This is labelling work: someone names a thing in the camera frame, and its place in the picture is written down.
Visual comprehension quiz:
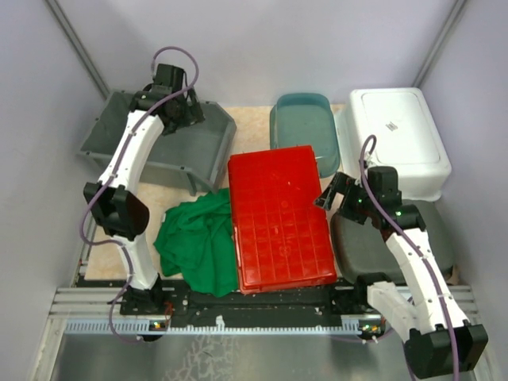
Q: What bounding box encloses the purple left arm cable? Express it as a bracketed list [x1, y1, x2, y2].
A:
[78, 46, 199, 344]

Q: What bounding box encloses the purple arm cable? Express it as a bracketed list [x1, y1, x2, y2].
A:
[78, 46, 199, 344]
[359, 134, 461, 381]

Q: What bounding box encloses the grey plastic tub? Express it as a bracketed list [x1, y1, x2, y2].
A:
[330, 200, 456, 285]

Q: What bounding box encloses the aluminium front rail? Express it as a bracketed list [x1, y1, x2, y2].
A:
[47, 285, 477, 338]

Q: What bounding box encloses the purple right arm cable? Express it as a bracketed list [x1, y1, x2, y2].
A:
[359, 134, 461, 381]

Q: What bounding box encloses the green cloth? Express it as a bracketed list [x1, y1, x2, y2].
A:
[154, 188, 238, 298]

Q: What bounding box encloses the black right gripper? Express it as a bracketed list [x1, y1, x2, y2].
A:
[314, 172, 378, 225]

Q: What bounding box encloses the grey plastic bin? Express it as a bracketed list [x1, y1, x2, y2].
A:
[77, 90, 237, 195]

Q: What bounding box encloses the red plastic crate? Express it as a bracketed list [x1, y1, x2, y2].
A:
[228, 145, 337, 294]

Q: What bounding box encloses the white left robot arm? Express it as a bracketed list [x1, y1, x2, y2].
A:
[83, 63, 204, 315]

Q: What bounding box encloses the large white plastic container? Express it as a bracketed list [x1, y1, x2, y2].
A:
[334, 87, 452, 202]

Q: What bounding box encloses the grey aluminium frame post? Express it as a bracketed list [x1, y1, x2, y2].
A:
[411, 0, 469, 88]

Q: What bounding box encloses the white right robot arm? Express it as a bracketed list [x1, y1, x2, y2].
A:
[314, 167, 488, 379]

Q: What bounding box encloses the left aluminium frame post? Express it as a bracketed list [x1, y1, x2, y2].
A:
[43, 0, 110, 99]

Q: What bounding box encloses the teal translucent plastic tub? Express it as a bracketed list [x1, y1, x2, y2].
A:
[269, 93, 340, 179]

